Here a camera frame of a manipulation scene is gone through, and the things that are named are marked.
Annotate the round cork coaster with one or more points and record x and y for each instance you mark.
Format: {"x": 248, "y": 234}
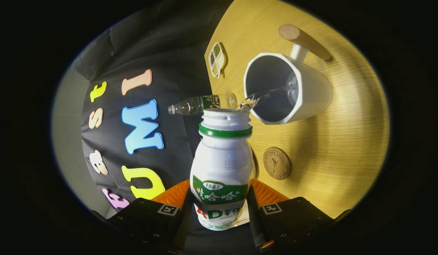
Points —
{"x": 277, "y": 163}

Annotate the clear juice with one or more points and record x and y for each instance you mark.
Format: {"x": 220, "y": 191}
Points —
{"x": 252, "y": 100}

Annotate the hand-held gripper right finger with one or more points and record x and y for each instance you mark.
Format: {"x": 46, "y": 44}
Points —
{"x": 293, "y": 219}

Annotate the clear plastic water bottle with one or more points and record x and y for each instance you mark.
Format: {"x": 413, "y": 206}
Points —
{"x": 194, "y": 105}

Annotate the white juice bottle green label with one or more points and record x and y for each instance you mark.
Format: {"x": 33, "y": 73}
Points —
{"x": 222, "y": 159}

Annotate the black backdrop cloth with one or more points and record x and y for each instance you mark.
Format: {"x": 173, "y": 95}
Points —
{"x": 169, "y": 53}

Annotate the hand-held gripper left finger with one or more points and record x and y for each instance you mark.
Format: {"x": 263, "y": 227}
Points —
{"x": 148, "y": 219}

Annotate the white divided condiment dish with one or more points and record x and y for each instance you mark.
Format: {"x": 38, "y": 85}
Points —
{"x": 216, "y": 60}

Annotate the wooden table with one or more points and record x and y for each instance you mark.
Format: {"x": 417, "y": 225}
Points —
{"x": 346, "y": 141}

